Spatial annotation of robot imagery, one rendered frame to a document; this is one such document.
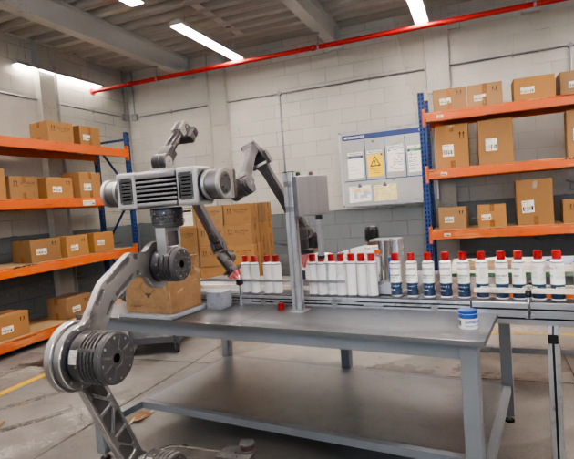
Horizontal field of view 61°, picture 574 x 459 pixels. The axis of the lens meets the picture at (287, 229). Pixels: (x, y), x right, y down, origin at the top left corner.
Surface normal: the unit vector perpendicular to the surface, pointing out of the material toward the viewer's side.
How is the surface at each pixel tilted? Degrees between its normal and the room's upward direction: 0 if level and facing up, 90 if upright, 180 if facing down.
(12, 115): 90
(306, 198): 90
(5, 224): 90
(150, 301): 90
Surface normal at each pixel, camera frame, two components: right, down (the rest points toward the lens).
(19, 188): 0.93, -0.05
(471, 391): -0.48, 0.08
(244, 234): -0.27, 0.07
